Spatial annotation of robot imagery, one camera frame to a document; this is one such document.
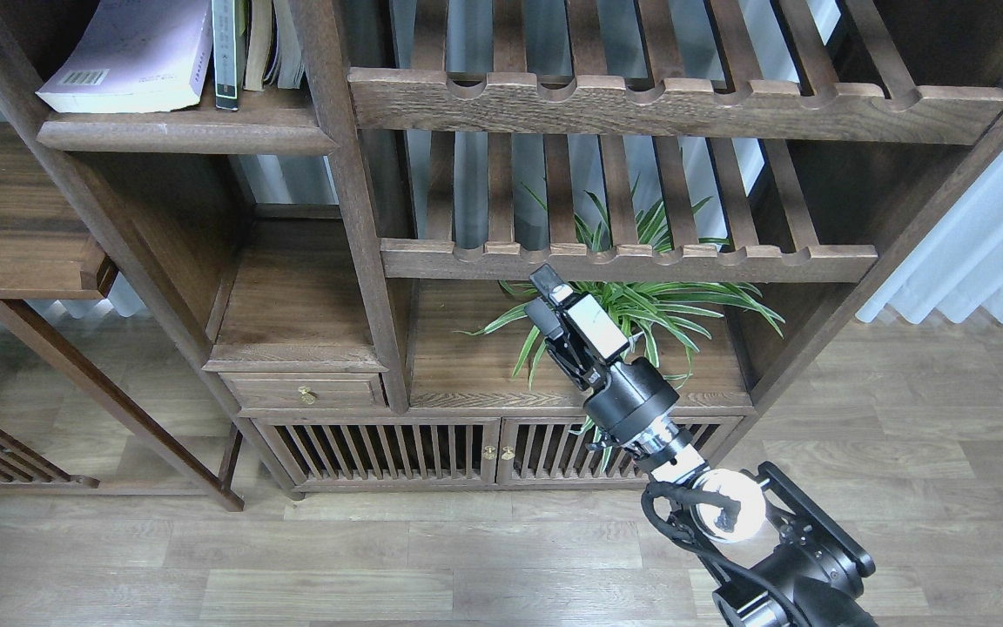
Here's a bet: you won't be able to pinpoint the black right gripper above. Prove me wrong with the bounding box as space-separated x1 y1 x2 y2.
525 265 681 454

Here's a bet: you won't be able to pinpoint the grey green cover book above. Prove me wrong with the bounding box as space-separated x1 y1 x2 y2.
211 0 248 111

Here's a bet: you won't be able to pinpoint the white paperback book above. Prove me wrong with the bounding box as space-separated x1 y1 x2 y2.
36 1 212 114

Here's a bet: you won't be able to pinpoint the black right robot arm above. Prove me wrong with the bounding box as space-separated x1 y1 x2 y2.
526 265 875 626

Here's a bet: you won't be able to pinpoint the brass cabinet door knobs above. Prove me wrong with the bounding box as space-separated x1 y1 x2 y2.
481 446 516 461

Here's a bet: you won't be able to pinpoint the dark wooden bookshelf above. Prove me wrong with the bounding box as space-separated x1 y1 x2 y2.
0 1 1003 495

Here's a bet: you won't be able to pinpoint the brass drawer knob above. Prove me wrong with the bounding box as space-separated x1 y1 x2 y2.
298 386 317 405

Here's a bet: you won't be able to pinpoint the white open standing book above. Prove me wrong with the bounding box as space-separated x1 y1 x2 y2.
267 0 304 89

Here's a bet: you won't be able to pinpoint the tan standing book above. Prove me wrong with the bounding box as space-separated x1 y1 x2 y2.
243 0 275 91

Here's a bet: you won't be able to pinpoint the white curtain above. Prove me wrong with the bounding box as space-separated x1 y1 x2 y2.
857 152 1003 324

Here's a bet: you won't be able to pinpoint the wooden side table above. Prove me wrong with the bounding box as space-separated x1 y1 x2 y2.
0 122 243 511

